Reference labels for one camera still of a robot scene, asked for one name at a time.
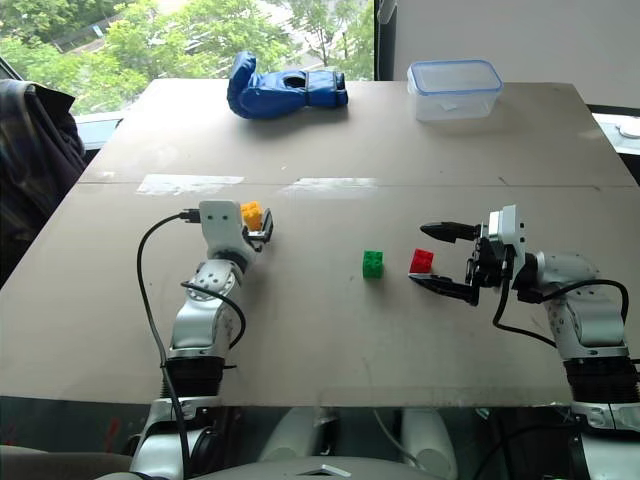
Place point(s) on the dark window frame post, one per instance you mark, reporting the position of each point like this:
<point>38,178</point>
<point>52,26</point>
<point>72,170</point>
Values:
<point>383,40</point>

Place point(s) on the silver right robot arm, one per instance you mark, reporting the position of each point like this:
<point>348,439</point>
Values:
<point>595,320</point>

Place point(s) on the white round disc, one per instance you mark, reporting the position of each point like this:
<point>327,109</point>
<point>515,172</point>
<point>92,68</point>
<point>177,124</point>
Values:
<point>629,129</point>

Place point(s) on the red toy brick cube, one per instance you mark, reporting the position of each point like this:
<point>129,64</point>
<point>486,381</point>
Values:
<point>421,261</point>

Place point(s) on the green toy brick cube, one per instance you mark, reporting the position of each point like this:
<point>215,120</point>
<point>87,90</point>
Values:
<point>373,263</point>

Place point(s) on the orange toy brick cube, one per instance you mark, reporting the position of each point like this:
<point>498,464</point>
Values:
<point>251,214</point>

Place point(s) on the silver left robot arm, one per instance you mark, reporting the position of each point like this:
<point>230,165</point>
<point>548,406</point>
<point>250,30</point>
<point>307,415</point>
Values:
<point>195,325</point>

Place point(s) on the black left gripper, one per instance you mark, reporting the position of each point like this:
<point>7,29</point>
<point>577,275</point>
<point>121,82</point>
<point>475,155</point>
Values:
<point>256,239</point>

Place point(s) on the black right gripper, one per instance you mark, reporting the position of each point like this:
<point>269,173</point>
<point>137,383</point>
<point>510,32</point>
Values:
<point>487,270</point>

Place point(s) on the clear container with blue lid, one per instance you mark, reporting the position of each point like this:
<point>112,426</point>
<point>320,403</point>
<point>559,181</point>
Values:
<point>454,90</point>

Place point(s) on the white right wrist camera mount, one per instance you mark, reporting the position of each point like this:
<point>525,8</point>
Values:
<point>507,227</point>

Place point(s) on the white rounded robot shell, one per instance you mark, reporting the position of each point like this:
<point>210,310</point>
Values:
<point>430,440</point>
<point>295,435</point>

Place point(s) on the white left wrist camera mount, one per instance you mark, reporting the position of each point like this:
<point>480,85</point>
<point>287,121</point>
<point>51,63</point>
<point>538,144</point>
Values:
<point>220,225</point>

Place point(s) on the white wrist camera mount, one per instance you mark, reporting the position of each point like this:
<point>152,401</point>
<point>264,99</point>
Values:
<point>507,227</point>
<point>220,225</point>

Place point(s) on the grey cushion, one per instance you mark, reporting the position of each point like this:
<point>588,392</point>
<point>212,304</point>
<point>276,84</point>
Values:
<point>50,462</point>

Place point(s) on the dark plaid jacket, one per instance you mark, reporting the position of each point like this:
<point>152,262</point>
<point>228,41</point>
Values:
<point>35,165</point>

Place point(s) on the blue boxing glove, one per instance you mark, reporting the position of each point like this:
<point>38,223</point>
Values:
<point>287,92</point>

